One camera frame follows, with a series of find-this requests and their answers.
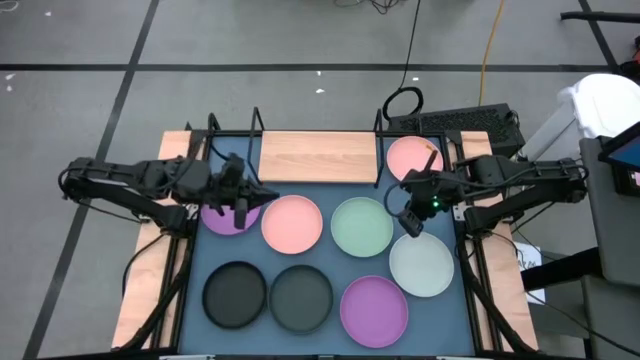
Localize black stand base beam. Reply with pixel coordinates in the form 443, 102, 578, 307
519, 247, 604, 292

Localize black orange device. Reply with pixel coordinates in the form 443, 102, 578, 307
618, 37, 640, 81

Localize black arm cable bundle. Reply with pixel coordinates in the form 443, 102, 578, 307
117, 239, 197, 351
457, 239, 531, 354

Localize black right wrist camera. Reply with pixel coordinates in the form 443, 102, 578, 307
423, 192, 450, 220

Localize thin black curved cable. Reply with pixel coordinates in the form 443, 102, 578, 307
121, 232, 169, 301

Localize black camera cable loop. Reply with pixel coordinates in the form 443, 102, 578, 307
383, 180, 409, 219

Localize purple round plate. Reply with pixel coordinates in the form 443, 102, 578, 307
339, 275, 410, 350
199, 202, 262, 237

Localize black floor cable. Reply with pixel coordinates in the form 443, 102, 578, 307
381, 0, 425, 122

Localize dark grey round plate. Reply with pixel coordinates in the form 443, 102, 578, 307
267, 264, 335, 335

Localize white round plate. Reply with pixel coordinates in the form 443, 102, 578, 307
388, 231, 456, 299

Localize pink round plate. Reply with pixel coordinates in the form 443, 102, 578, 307
260, 194, 325, 256
385, 135, 445, 182

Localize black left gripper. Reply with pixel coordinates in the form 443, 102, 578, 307
209, 172, 281, 230

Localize black metal bar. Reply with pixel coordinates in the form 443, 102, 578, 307
559, 10, 640, 25

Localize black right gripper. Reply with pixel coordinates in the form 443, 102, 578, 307
399, 169, 454, 239

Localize white handwritten paper sheet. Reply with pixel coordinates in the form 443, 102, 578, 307
512, 241, 546, 306

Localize mint green round plate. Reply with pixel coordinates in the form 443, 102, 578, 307
329, 196, 395, 259

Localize grey equipment cabinet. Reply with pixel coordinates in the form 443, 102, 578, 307
579, 135, 640, 360

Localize black round plate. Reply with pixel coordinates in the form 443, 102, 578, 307
201, 260, 268, 330

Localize blue table mat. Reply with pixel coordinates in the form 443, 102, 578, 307
177, 134, 476, 357

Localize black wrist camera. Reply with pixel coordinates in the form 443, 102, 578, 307
221, 152, 247, 186
423, 192, 450, 220

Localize tablet with blue screen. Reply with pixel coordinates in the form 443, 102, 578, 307
597, 121, 640, 198

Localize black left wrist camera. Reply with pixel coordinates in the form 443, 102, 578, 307
221, 152, 247, 186

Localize yellow floor cable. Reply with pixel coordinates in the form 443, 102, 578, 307
477, 0, 507, 107

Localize black cable tangle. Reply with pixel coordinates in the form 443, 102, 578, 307
333, 0, 401, 15

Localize white bin with bag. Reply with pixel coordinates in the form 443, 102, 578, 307
519, 73, 640, 165

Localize black computer case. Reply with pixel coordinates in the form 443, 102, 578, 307
387, 102, 527, 159

